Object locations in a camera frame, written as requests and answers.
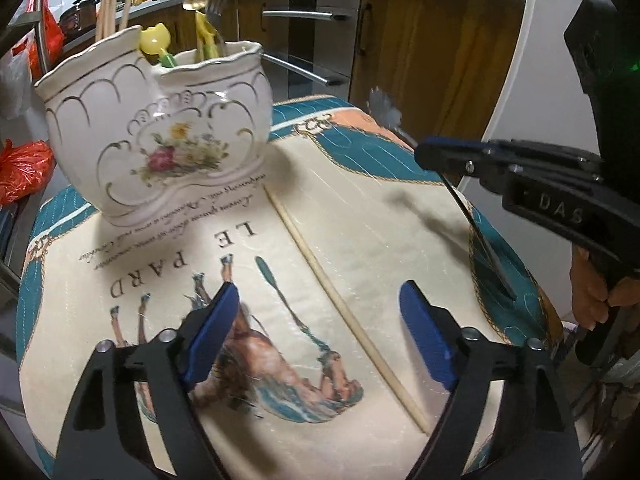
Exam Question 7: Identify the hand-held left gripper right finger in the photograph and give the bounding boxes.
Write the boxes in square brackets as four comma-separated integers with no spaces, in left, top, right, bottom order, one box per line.
[398,280,584,480]

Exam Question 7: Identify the red plastic bag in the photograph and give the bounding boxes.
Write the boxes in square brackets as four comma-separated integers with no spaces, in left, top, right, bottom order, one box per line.
[22,0,66,78]

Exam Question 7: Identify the person's right hand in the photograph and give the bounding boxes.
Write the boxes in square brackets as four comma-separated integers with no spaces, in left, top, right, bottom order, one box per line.
[571,247,612,332]

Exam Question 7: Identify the dark red cooking pot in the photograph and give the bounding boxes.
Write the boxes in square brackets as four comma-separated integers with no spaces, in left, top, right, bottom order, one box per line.
[60,0,98,36]

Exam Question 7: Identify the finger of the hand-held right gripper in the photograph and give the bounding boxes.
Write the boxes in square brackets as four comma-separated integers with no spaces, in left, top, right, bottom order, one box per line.
[414,136,604,194]

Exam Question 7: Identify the white floral ceramic utensil holder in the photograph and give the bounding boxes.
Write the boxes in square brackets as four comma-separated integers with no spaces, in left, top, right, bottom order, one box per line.
[34,27,273,228]

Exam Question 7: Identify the steel flower-shaped spoon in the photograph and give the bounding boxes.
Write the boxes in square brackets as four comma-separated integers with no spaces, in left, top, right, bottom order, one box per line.
[366,86,518,302]

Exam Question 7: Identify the yellow plastic tulip spoon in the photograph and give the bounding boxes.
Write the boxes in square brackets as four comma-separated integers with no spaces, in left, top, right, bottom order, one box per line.
[139,22,179,68]
[194,10,227,61]

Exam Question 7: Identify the wooden kitchen cabinets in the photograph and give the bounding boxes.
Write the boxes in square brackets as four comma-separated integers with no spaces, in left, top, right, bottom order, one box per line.
[120,0,528,128]

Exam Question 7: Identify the white plastic bag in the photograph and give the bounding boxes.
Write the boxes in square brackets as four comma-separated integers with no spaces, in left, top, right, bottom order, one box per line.
[0,45,33,121]

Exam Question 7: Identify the orange-red plastic bag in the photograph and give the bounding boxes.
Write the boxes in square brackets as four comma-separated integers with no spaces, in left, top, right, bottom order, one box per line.
[0,140,56,206]

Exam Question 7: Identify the printed quilted table mat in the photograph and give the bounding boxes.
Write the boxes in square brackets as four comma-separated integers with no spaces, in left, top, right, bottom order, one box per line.
[15,94,566,480]

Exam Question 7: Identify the silver steel fork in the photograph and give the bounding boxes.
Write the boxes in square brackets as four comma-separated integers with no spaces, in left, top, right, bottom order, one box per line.
[204,0,238,58]

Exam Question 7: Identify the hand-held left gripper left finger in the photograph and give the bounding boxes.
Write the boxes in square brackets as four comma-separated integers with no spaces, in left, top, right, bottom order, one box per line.
[52,281,242,480]

